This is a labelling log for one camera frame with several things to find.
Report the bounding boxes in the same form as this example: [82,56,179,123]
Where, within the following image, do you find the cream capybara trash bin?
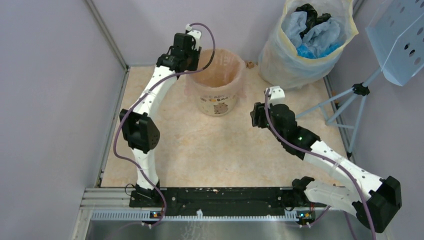
[185,48,247,117]

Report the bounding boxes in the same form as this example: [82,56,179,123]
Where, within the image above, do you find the pink plastic trash bag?
[184,48,247,98]

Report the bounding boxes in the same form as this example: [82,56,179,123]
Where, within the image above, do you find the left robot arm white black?
[119,30,202,207]

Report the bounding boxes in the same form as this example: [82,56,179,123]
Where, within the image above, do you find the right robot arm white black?
[250,102,402,233]

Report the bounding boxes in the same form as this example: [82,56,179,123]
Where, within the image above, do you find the large translucent bag of bags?
[258,0,358,90]

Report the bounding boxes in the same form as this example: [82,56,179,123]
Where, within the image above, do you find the small wooden blocks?
[245,61,257,69]

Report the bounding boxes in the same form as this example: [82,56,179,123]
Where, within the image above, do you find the blue plastic bag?
[296,42,342,59]

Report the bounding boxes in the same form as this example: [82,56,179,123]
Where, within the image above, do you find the light blue tripod stand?
[296,67,382,158]

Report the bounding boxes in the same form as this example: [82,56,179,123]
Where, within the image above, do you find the black plastic bag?
[295,3,332,38]

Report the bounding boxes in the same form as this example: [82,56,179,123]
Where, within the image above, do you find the perforated light blue panel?
[365,0,424,87]

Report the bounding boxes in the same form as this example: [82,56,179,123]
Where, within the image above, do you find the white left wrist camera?
[185,24,202,51]

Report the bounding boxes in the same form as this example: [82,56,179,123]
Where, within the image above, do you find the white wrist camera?
[264,86,286,107]
[185,24,202,51]

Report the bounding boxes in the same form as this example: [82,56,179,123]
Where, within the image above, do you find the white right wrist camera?
[264,86,286,107]

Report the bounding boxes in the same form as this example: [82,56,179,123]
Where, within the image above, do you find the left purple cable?
[112,22,217,229]

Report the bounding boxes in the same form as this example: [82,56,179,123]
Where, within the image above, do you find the white toothed cable rail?
[90,209,299,222]

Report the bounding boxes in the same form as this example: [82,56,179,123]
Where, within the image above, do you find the aluminium corner frame post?
[83,0,129,71]

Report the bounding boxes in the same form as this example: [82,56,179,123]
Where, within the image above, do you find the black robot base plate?
[129,176,314,217]

